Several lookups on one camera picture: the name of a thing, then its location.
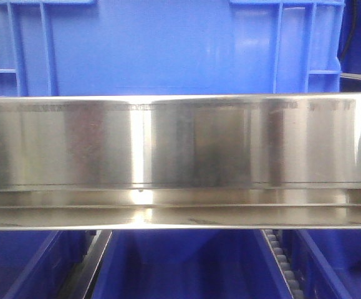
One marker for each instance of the blue bin lower centre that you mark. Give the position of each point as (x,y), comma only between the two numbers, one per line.
(196,263)

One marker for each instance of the large blue crate upper shelf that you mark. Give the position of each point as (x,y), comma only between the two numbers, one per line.
(64,48)

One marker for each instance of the metal divider rail left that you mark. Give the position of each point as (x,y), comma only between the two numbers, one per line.
(81,281)

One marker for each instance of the roller track right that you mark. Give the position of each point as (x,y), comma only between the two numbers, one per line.
(283,264)

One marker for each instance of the blue bin lower left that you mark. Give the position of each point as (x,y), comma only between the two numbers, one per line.
(35,264)

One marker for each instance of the stainless steel shelf front rail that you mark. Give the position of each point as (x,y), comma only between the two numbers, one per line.
(187,161)

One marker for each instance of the dark blue crate upper right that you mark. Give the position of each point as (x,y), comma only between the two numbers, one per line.
(350,38)

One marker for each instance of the blue bin lower right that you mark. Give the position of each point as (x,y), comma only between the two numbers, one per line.
(325,262)

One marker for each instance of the blue bin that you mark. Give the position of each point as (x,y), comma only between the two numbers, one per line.
(325,262)
(196,263)
(35,264)

